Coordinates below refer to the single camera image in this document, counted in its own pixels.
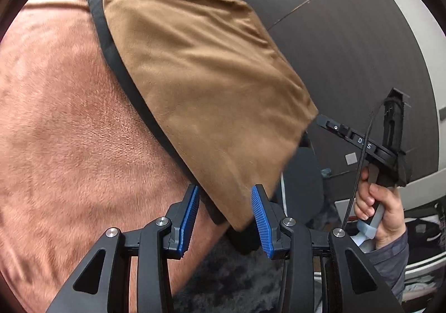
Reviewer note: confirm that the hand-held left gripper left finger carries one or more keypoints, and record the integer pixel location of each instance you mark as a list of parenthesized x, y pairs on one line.
[(190, 219)]

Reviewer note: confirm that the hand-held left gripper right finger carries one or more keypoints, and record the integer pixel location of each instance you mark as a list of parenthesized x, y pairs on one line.
[(261, 219)]

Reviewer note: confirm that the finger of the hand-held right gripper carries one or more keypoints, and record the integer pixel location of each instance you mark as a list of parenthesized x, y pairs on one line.
[(336, 127)]

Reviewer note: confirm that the brown printed t-shirt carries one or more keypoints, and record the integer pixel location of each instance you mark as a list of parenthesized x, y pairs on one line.
[(209, 90)]

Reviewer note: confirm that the person's right forearm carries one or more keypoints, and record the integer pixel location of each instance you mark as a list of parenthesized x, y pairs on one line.
[(390, 271)]

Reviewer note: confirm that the pile of clothes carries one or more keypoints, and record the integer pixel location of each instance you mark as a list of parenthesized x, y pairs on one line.
[(423, 240)]

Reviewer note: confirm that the person's right hand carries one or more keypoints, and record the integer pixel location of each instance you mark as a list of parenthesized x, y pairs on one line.
[(392, 215)]

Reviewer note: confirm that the dark grey shaggy rug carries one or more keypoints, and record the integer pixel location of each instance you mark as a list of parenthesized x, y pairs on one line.
[(237, 281)]

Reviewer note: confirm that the salmon pink fleece blanket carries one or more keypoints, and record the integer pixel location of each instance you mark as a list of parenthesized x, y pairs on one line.
[(69, 125)]

